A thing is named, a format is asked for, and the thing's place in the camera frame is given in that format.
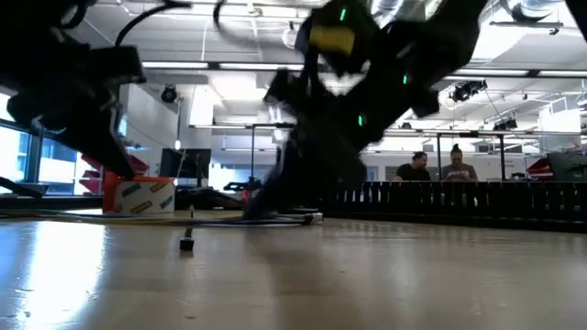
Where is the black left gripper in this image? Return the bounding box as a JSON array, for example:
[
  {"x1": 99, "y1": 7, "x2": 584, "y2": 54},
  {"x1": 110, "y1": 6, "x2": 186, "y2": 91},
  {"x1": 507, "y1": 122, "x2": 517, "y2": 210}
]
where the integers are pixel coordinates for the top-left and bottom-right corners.
[{"x1": 0, "y1": 43, "x2": 147, "y2": 181}]

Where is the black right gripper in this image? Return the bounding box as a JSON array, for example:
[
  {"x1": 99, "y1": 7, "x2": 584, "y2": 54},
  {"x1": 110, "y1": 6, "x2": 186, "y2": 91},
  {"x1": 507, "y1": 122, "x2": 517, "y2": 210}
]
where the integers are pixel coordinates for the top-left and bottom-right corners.
[{"x1": 242, "y1": 109, "x2": 386, "y2": 221}]

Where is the yellow cable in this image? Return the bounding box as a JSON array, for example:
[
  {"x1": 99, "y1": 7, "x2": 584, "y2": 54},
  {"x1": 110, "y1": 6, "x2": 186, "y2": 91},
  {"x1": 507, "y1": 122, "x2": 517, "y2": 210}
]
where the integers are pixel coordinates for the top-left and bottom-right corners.
[{"x1": 0, "y1": 211, "x2": 244, "y2": 226}]

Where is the black slotted cable duct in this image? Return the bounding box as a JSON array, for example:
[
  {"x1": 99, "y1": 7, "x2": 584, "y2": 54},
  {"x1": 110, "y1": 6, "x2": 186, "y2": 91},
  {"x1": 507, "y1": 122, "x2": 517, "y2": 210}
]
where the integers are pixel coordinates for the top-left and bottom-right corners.
[{"x1": 320, "y1": 181, "x2": 587, "y2": 235}]

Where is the red storage bin rack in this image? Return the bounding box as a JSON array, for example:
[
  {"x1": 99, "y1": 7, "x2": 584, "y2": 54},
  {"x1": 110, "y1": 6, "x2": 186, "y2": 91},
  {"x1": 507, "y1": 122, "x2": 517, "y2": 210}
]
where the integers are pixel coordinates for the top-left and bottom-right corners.
[{"x1": 78, "y1": 153, "x2": 150, "y2": 196}]

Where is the orange tape roll dispenser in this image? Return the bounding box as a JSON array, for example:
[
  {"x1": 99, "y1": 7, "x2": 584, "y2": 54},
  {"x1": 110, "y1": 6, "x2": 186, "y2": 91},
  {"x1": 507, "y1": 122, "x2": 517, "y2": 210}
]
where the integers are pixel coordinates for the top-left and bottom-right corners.
[{"x1": 102, "y1": 171, "x2": 176, "y2": 215}]

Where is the black computer monitor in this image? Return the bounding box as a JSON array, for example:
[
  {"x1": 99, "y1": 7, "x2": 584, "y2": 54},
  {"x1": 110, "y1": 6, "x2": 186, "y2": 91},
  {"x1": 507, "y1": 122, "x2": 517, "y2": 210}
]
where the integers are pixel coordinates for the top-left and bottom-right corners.
[{"x1": 159, "y1": 148, "x2": 213, "y2": 188}]

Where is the long ceiling light strip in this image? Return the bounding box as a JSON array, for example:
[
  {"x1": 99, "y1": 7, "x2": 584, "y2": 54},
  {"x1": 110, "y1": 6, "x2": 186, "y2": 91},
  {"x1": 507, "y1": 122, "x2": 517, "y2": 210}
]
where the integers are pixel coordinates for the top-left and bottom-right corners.
[{"x1": 141, "y1": 61, "x2": 587, "y2": 78}]

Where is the person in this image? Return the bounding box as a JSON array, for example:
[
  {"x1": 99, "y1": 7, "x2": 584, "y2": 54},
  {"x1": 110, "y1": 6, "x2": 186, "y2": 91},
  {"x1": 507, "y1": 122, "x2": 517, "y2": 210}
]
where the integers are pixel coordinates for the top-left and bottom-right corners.
[
  {"x1": 440, "y1": 143, "x2": 479, "y2": 182},
  {"x1": 394, "y1": 150, "x2": 432, "y2": 182}
]

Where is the red storage bin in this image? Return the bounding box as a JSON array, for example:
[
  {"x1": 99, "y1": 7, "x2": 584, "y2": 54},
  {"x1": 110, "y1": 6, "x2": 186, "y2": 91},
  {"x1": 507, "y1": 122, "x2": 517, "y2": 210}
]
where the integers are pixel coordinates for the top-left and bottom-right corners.
[{"x1": 526, "y1": 158, "x2": 556, "y2": 181}]

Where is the black background station frame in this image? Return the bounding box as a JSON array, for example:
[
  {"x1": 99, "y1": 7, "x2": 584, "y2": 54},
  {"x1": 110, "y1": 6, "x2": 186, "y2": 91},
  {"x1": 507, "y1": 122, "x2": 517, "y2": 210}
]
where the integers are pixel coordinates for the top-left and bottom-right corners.
[
  {"x1": 249, "y1": 122, "x2": 294, "y2": 184},
  {"x1": 435, "y1": 130, "x2": 506, "y2": 182}
]

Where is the black ceiling camera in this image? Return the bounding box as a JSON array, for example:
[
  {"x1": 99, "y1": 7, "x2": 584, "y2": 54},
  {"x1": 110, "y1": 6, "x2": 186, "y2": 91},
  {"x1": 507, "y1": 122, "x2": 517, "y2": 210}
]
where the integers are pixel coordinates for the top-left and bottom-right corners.
[
  {"x1": 451, "y1": 80, "x2": 488, "y2": 103},
  {"x1": 160, "y1": 84, "x2": 179, "y2": 105}
]

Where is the black aluminium table frame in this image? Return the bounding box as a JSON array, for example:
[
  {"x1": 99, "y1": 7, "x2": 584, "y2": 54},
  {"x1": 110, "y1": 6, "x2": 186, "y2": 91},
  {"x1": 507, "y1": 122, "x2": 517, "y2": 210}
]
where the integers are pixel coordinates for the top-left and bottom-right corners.
[{"x1": 0, "y1": 194, "x2": 105, "y2": 212}]

